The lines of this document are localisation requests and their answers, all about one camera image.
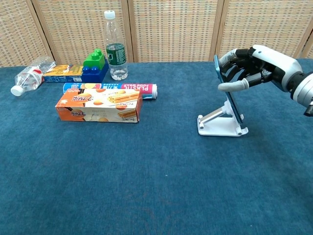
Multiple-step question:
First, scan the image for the blue toy building block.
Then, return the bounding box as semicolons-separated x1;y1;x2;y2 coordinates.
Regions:
81;58;110;84

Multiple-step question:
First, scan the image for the green toy building block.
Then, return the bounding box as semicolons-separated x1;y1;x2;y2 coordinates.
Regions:
83;48;106;68

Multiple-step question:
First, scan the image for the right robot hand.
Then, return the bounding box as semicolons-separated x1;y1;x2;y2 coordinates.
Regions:
217;45;304;93

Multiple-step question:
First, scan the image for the upright clear bottle green label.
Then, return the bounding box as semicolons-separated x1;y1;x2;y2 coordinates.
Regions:
103;10;129;81

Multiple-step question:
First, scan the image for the orange biscuit box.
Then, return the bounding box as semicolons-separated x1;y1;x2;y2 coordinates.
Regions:
55;88;143;123

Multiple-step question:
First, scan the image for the yellow and blue small box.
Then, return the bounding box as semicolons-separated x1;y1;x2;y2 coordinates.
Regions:
43;64;85;83

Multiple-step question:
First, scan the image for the lying clear bottle red label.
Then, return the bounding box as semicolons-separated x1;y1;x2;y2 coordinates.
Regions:
10;56;57;97

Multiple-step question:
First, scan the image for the plastic wrap roll box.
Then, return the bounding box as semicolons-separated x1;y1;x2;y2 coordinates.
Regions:
63;82;158;101

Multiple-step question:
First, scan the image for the woven rattan folding screen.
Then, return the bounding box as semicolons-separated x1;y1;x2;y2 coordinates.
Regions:
0;0;313;68

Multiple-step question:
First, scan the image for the blue table cloth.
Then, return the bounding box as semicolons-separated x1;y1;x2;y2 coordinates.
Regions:
0;58;313;235

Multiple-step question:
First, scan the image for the white folding phone stand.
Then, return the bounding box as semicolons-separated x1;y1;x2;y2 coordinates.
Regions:
197;100;249;137

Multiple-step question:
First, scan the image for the dark smartphone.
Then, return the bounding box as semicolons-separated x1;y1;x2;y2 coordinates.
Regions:
213;54;245;127

